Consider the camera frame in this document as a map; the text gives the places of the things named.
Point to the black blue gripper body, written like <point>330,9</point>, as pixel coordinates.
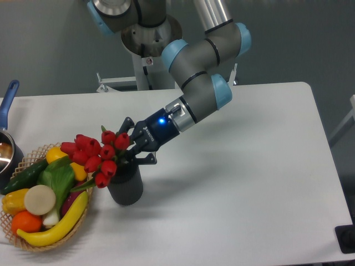
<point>153,132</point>

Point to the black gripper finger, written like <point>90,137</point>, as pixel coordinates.
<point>127,125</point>
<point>149,159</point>

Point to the red tulip bouquet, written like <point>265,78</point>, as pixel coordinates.
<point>101,159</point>

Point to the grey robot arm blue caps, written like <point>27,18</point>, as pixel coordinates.
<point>163,60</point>

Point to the dark grey ribbed vase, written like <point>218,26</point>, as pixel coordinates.
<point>126,188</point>

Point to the yellow squash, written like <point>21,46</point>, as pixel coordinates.
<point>56,153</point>

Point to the purple sweet potato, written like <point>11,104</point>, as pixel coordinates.
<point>68,202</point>

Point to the green bok choy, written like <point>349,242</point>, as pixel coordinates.
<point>59,176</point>

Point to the woven wicker basket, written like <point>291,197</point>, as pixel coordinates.
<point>35,156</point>

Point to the yellow banana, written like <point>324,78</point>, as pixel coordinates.
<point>62,228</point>

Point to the green cucumber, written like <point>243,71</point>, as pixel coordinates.
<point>26,178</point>

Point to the beige round disc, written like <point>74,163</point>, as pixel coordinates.
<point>39,200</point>

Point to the yellow bell pepper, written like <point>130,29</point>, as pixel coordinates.
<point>13,202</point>

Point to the orange fruit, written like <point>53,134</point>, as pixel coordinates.
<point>27,222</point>

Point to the black clamp at table corner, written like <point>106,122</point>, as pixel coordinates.
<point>345,237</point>

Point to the white metal base frame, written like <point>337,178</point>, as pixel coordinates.
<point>107,85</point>

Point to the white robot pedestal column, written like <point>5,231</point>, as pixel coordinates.
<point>151,73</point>

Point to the blue handled steel saucepan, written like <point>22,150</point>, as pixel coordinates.
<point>11,154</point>

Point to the white frame at right edge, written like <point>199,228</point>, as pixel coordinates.
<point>343,127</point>

